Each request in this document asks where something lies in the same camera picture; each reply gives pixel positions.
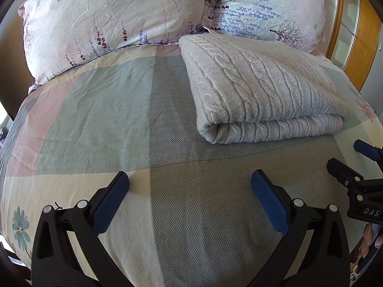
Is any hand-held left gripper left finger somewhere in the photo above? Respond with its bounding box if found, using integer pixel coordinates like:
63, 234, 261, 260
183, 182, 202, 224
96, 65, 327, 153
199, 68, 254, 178
31, 171, 134, 287

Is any pastel patchwork bed quilt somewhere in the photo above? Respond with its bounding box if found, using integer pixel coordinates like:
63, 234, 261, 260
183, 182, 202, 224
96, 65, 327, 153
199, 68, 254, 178
0, 42, 378, 287

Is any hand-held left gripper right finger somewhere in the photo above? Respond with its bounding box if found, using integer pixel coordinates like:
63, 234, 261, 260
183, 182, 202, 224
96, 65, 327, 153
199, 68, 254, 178
247, 169, 350, 287

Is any pale blue floral pillow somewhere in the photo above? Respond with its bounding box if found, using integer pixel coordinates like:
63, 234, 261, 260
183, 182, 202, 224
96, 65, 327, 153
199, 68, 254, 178
201, 0, 334, 55

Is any person's right hand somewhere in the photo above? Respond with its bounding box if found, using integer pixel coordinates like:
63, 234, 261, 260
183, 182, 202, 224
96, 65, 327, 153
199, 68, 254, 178
358, 222, 383, 259

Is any pink floral pillow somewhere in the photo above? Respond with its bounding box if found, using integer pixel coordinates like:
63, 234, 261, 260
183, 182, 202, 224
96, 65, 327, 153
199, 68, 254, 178
18, 0, 207, 85

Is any folded grey cable-knit sweater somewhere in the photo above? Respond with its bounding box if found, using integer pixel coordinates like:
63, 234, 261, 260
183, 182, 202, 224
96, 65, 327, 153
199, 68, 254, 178
178, 33, 354, 144

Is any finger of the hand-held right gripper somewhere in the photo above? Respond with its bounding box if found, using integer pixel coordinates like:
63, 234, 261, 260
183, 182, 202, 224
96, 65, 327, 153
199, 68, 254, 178
353, 139, 383, 161
326, 158, 383, 198

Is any wooden cabinet with glass panels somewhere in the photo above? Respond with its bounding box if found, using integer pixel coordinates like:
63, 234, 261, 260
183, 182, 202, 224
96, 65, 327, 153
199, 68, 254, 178
326, 0, 383, 94

